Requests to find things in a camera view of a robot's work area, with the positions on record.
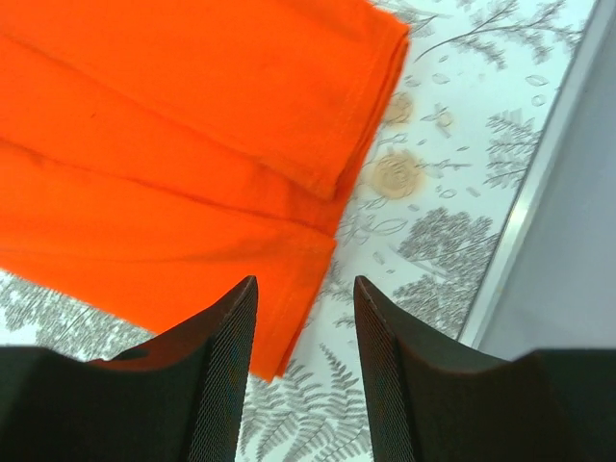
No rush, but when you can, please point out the aluminium frame rail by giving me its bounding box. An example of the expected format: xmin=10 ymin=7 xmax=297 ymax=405
xmin=458 ymin=1 xmax=615 ymax=349

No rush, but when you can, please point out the floral patterned table mat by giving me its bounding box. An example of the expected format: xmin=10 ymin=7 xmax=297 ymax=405
xmin=1 ymin=1 xmax=595 ymax=461

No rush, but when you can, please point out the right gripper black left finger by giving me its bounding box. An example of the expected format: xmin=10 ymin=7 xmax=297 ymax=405
xmin=1 ymin=276 xmax=258 ymax=461

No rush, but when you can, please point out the orange t shirt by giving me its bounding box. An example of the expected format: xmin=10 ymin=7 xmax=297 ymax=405
xmin=1 ymin=1 xmax=410 ymax=380

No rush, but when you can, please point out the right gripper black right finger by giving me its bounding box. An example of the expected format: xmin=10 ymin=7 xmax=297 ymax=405
xmin=354 ymin=276 xmax=615 ymax=461

